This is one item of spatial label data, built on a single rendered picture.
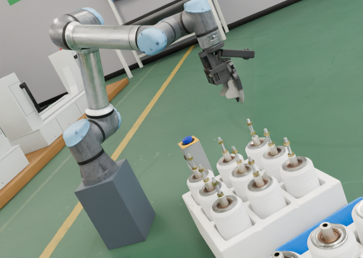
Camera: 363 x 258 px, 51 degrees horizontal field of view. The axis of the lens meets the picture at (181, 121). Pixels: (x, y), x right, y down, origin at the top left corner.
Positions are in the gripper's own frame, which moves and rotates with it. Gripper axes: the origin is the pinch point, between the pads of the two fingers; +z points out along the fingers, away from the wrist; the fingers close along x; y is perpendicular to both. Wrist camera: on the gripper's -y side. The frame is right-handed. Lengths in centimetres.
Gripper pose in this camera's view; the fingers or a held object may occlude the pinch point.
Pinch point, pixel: (240, 98)
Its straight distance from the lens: 128.3
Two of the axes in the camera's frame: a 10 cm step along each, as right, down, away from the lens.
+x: 2.5, 2.1, -9.5
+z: 4.0, 8.7, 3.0
